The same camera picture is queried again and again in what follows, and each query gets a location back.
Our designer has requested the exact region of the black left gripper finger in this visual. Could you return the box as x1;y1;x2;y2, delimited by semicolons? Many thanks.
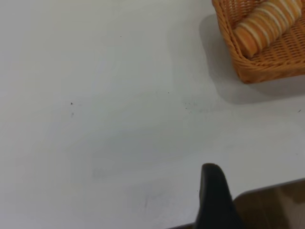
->
194;163;247;229

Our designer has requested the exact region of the orange woven wicker basket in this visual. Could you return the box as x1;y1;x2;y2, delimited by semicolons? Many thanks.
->
211;0;305;84

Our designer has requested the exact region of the striped long bread roll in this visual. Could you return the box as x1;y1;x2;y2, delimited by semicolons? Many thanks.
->
233;0;305;59

